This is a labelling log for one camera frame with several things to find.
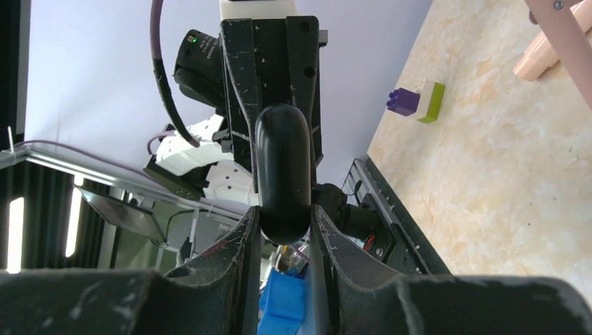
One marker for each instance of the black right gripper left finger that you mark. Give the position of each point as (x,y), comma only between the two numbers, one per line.
(214,293)

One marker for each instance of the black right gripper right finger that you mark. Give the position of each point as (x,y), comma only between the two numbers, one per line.
(353,293)

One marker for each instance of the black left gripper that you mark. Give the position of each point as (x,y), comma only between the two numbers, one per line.
(281,55)

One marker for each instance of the black earbud charging case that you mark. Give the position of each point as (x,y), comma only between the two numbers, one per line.
(283,162)

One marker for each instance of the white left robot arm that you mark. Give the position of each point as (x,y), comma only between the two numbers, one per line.
(204,168)

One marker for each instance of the purple green toy block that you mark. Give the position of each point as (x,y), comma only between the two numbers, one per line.
(422,104)

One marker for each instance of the pink music stand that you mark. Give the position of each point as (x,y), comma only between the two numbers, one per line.
(557,22)

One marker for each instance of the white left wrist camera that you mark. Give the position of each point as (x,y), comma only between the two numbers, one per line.
(257,10)

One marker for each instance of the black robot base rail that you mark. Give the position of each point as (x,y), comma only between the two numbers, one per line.
(369,213)

